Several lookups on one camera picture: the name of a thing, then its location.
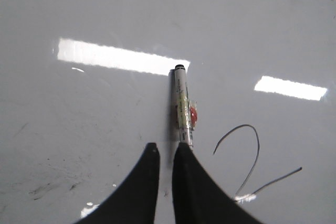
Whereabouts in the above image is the white black-tipped whiteboard marker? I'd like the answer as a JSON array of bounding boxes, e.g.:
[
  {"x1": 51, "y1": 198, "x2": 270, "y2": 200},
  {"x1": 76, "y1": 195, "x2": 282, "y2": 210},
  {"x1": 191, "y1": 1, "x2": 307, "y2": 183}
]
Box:
[{"x1": 174, "y1": 65, "x2": 193, "y2": 149}]

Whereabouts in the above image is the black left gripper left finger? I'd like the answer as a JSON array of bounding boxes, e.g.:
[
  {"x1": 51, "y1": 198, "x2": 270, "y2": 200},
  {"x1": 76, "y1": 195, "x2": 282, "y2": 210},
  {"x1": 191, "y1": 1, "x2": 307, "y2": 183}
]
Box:
[{"x1": 77, "y1": 143, "x2": 160, "y2": 223}]

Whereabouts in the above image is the red magnet taped to marker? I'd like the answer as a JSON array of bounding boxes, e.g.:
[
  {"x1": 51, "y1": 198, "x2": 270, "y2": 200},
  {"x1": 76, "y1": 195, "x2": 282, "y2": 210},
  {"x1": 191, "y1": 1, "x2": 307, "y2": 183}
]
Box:
[{"x1": 188, "y1": 100, "x2": 198, "y2": 127}]

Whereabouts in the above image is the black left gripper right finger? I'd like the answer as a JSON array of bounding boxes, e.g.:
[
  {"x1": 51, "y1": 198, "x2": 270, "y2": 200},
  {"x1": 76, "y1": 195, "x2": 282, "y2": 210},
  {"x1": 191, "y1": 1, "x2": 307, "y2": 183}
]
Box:
[{"x1": 172, "y1": 143, "x2": 260, "y2": 223}]

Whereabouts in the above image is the white whiteboard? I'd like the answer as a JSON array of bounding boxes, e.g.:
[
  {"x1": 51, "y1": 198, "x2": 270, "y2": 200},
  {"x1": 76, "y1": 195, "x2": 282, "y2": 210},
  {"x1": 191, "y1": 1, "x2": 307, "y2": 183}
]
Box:
[{"x1": 1, "y1": 0, "x2": 335, "y2": 223}]

